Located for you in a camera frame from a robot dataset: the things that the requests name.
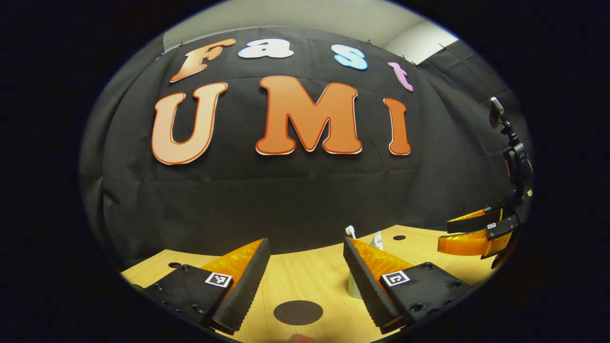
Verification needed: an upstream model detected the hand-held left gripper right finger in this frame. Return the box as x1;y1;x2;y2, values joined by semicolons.
343;237;477;335

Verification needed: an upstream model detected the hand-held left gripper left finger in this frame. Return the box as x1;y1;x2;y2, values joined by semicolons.
131;237;271;335

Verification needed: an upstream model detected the light blue cup wooden handle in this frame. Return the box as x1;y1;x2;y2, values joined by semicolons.
347;272;363;300

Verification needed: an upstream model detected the dark brown round coaster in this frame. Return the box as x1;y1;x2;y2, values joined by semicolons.
274;300;324;326

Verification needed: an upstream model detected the wooden desktop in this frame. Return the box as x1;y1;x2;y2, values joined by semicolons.
120;224;496;343

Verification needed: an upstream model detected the black backdrop cloth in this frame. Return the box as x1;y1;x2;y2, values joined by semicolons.
79;26;532;267

